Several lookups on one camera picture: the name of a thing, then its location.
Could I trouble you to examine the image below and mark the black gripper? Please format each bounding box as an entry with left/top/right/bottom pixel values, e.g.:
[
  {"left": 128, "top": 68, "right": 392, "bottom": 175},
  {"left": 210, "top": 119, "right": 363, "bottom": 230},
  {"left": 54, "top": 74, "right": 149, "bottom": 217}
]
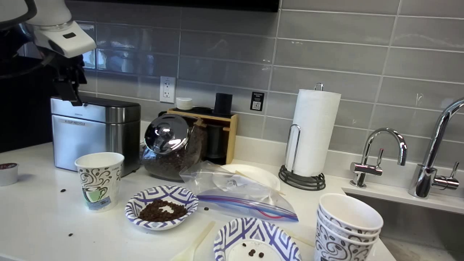
[{"left": 48, "top": 55, "right": 90, "bottom": 106}]

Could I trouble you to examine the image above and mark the stainless steel lidded bin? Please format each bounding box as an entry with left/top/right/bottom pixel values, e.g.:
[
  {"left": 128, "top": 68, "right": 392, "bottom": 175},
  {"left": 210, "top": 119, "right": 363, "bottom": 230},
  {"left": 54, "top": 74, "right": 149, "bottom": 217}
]
[{"left": 49, "top": 94, "right": 142, "bottom": 178}]

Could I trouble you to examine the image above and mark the white coffee pod cup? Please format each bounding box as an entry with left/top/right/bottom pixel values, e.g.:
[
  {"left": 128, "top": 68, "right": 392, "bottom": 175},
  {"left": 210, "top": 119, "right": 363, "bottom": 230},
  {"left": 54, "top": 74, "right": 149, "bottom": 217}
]
[{"left": 0, "top": 161, "right": 20, "bottom": 187}]

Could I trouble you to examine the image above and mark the small white box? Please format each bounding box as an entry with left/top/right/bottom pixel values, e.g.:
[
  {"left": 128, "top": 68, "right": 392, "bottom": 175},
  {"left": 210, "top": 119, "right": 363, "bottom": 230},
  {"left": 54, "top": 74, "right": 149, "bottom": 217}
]
[{"left": 174, "top": 95, "right": 194, "bottom": 111}]

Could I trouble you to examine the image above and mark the glass coffee bean jar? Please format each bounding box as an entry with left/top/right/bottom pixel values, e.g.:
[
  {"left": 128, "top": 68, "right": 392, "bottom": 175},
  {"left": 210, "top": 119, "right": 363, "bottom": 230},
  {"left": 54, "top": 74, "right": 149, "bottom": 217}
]
[{"left": 139, "top": 113, "right": 207, "bottom": 182}]

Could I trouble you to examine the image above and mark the blue patterned paper bowl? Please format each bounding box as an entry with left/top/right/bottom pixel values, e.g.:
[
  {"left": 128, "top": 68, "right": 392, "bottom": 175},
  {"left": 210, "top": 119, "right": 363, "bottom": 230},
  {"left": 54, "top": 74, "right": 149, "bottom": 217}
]
[{"left": 123, "top": 184, "right": 200, "bottom": 232}]

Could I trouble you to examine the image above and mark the coffee grounds pile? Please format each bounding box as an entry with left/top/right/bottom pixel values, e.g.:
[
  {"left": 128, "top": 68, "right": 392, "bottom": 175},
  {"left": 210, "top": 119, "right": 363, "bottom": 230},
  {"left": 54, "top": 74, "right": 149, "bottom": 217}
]
[{"left": 138, "top": 198, "right": 189, "bottom": 223}]

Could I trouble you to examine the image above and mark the black canister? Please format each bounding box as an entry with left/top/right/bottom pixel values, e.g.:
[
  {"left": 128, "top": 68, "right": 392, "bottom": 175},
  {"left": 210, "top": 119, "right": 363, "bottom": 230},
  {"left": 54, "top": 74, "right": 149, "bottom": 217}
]
[{"left": 213, "top": 91, "right": 233, "bottom": 119}]

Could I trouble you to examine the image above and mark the black overhead cabinet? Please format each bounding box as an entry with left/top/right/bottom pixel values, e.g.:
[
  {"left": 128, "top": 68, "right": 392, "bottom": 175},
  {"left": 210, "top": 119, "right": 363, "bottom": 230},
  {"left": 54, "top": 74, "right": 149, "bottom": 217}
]
[{"left": 67, "top": 0, "right": 281, "bottom": 13}]

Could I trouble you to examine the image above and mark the wooden pod rack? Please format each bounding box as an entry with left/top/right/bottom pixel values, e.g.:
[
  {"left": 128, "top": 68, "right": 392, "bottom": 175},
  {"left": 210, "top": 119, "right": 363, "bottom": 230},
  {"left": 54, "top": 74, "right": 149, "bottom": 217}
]
[{"left": 165, "top": 107, "right": 239, "bottom": 165}]

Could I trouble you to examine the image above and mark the clear plastic zip bag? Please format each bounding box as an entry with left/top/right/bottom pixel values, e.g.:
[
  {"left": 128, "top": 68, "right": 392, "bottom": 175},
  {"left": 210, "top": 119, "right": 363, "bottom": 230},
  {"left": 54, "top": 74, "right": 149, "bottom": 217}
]
[{"left": 186, "top": 164, "right": 300, "bottom": 223}]

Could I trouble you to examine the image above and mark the blue patterned paper plate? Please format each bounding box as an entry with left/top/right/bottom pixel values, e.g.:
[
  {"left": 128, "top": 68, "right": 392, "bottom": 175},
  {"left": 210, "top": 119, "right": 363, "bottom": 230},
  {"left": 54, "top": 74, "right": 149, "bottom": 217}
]
[{"left": 212, "top": 216, "right": 303, "bottom": 261}]

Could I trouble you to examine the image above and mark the white paper towel roll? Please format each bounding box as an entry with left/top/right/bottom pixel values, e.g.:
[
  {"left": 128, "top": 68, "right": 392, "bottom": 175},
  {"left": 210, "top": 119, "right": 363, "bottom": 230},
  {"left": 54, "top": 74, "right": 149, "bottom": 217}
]
[{"left": 284, "top": 87, "right": 342, "bottom": 178}]

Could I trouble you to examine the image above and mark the small chrome faucet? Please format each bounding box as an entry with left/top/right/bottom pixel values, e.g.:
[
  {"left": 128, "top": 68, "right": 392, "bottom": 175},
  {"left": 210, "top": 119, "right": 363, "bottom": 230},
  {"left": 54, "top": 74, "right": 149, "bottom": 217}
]
[{"left": 349, "top": 126, "right": 409, "bottom": 188}]

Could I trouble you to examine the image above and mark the tall chrome faucet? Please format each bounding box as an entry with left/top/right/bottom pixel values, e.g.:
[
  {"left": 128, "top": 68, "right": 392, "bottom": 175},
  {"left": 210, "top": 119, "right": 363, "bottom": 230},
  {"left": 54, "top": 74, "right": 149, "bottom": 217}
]
[{"left": 409, "top": 95, "right": 464, "bottom": 198}]

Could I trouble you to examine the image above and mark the stainless steel sink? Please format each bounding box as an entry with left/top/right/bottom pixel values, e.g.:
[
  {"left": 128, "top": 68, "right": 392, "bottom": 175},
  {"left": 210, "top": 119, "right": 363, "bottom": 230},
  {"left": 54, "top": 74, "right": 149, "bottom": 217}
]
[{"left": 342, "top": 158, "right": 464, "bottom": 261}]

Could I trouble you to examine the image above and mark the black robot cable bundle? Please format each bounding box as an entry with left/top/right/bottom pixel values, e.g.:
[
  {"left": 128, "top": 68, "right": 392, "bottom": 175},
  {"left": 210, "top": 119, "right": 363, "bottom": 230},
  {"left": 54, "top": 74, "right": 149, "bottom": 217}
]
[{"left": 0, "top": 48, "right": 59, "bottom": 82}]

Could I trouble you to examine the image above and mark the white wall outlet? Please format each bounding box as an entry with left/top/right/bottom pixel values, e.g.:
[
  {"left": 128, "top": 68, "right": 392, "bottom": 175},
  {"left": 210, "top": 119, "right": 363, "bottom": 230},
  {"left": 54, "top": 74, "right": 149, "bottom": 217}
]
[{"left": 158, "top": 75, "right": 177, "bottom": 104}]

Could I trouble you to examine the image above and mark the black wall plate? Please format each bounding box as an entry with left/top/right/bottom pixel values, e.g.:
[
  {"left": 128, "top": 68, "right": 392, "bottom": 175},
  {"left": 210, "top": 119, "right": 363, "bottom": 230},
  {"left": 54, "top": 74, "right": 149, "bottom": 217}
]
[{"left": 249, "top": 90, "right": 265, "bottom": 113}]

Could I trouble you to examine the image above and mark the black wire towel holder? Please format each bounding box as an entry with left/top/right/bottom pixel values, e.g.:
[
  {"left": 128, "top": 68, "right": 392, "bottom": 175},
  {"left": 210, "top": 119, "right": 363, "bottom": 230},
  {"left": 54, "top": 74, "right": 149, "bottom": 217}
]
[{"left": 277, "top": 82, "right": 328, "bottom": 191}]

